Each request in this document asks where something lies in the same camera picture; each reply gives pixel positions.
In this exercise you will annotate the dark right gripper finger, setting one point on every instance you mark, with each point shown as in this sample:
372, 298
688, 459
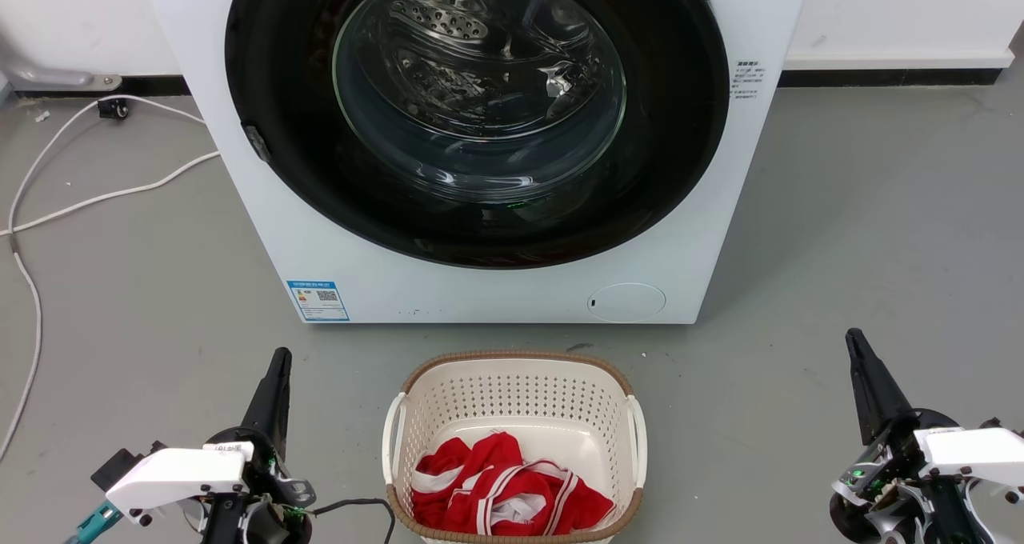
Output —
886, 400
866, 404

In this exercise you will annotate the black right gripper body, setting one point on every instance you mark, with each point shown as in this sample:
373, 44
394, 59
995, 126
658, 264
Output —
900, 456

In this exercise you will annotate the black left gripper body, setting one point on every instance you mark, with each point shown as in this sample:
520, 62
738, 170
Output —
264, 516

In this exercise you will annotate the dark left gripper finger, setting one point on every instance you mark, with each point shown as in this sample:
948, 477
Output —
282, 416
262, 416

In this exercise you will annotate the black round glass washer door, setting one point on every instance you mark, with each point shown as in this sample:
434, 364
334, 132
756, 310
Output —
672, 144

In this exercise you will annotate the white front-load washing machine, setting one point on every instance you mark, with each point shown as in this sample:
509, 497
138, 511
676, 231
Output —
496, 292

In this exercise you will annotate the blue energy label sticker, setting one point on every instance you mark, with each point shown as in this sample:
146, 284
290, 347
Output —
318, 300

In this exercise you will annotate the cream plastic laundry basket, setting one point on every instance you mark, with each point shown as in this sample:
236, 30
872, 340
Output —
512, 392

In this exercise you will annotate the red and white garment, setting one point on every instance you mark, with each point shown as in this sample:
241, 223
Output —
512, 488

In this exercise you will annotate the round white filter cover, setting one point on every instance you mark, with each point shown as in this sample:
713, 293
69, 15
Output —
626, 302

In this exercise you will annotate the small black caster wheel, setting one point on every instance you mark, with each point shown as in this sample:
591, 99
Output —
113, 109

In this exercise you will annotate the steel perforated washer drum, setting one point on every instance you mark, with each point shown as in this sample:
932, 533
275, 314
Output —
448, 16

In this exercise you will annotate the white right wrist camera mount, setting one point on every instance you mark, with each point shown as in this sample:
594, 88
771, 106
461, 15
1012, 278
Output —
976, 452

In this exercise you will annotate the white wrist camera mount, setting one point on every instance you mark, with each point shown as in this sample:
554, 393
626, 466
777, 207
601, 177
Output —
176, 476
976, 452

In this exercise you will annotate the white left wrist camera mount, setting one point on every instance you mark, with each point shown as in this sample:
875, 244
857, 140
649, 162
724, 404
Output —
176, 476

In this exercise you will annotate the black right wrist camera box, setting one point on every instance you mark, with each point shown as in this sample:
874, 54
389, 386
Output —
996, 426

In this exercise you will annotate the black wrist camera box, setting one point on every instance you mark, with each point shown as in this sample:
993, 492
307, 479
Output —
996, 426
116, 468

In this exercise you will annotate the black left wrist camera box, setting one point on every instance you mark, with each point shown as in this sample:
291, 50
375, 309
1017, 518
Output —
116, 468

